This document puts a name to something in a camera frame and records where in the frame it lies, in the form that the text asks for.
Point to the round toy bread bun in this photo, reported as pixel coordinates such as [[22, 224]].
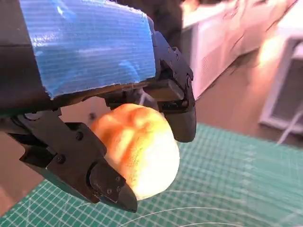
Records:
[[146, 160]]

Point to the green cutting mat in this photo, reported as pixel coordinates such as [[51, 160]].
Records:
[[225, 177]]

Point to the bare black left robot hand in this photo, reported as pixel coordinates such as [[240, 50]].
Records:
[[90, 52]]

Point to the white cabinet with mesh side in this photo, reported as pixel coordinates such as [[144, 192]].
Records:
[[213, 59], [288, 94]]

